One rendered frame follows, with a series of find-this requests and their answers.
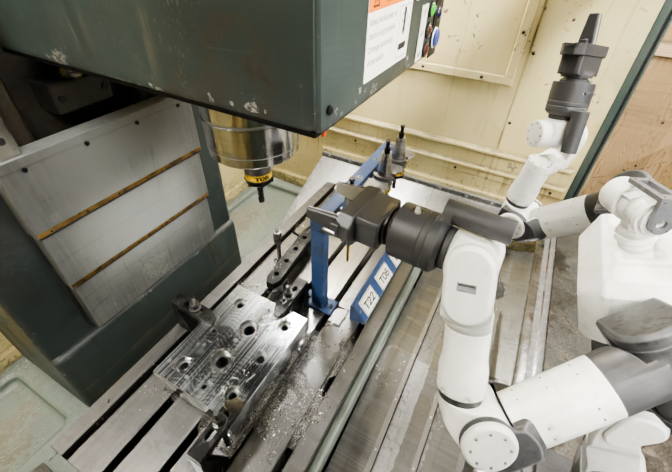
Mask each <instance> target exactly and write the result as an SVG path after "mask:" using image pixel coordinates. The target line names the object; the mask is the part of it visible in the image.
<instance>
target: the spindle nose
mask: <svg viewBox="0 0 672 472"><path fill-rule="evenodd" d="M198 109H199V113H200V118H201V123H202V127H203V132H204V136H205V141H206V145H207V147H208V149H209V153H210V156H211V157H212V158H213V159H214V160H215V161H217V162H219V163H221V164H223V165H225V166H228V167H232V168H237V169H263V168H268V167H272V166H276V165H278V164H281V163H283V162H285V161H287V160H288V159H290V158H291V157H292V156H294V155H295V154H296V152H297V151H298V149H299V140H300V134H297V133H293V132H290V131H286V130H282V129H279V128H275V127H272V126H268V125H264V124H261V123H257V122H254V121H250V120H247V119H243V118H239V117H236V116H232V115H229V114H225V113H222V112H218V111H214V110H211V109H207V108H204V107H200V106H198Z"/></svg>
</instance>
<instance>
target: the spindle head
mask: <svg viewBox="0 0 672 472"><path fill-rule="evenodd" d="M431 1H432V0H417V1H416V0H413V5H412V12H411V19H410V27H409V34H408V41H407V48H406V56H405V57H404V58H402V59H401V60H399V61H398V62H396V63H395V64H393V65H392V66H390V67H389V68H387V69H386V70H384V71H383V72H382V73H380V74H379V75H377V76H376V77H374V78H373V79H371V80H370V81H368V82H367V83H365V84H363V77H364V63H365V49H366V36H367V22H368V8H369V0H0V45H1V46H2V47H3V51H4V52H7V53H11V54H14V55H18V56H21V57H25V58H28V59H32V60H36V61H39V62H43V63H46V64H50V65H54V66H57V67H61V68H64V69H68V70H71V71H75V72H79V73H82V74H86V75H89V76H93V77H96V78H100V79H104V80H107V81H111V82H114V83H118V84H121V85H125V86H129V87H132V88H136V89H139V90H143V91H146V92H150V93H154V94H157V95H161V96H164V97H168V98H172V99H175V100H179V101H182V102H186V103H189V104H193V105H197V106H200V107H204V108H207V109H211V110H214V111H218V112H222V113H225V114H229V115H232V116H236V117H239V118H243V119H247V120H250V121H254V122H257V123H261V124H264V125H268V126H272V127H275V128H279V129H282V130H286V131H290V132H293V133H297V134H300V135H304V136H307V137H311V138H315V139H316V138H317V137H319V136H320V135H321V134H323V133H324V132H325V131H327V130H328V129H329V128H331V127H332V126H333V125H334V124H336V123H337V122H338V121H340V120H341V119H342V118H344V117H345V116H346V115H348V114H349V113H350V112H352V111H353V110H354V109H356V108H357V107H358V106H360V105H361V104H362V103H364V102H365V101H366V100H368V99H369V98H370V97H372V96H373V95H374V94H376V93H377V92H378V91H380V90H381V89H382V88H384V87H385V86H386V85H387V84H389V83H390V82H391V81H393V80H394V79H395V78H397V77H398V76H399V75H401V74H402V73H403V72H405V71H406V70H407V69H409V68H410V67H411V66H413V65H414V64H415V63H417V62H418V61H419V60H421V59H422V58H423V57H422V51H421V58H420V59H419V60H418V61H417V62H415V63H414V60H415V53H416V47H417V40H418V34H419V27H420V21H421V14H422V8H423V5H425V4H427V3H429V6H430V3H431ZM435 1H436V0H435Z"/></svg>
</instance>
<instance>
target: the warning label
mask: <svg viewBox="0 0 672 472"><path fill-rule="evenodd" d="M412 5H413V0H369V8H368V22H367V36H366V49H365V63H364V77H363V84H365V83H367V82H368V81H370V80H371V79H373V78H374V77H376V76H377V75H379V74H380V73H382V72H383V71H384V70H386V69H387V68H389V67H390V66H392V65H393V64H395V63H396V62H398V61H399V60H401V59H402V58H404V57H405V56H406V48H407V41H408V34H409V27H410V19H411V12H412Z"/></svg>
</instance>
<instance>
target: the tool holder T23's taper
mask: <svg viewBox="0 0 672 472"><path fill-rule="evenodd" d="M377 174H378V175H379V176H382V177H389V176H391V175H392V152H391V151H390V153H388V154H387V153H384V150H383V152H382V155H381V159H380V162H379V166H378V169H377Z"/></svg>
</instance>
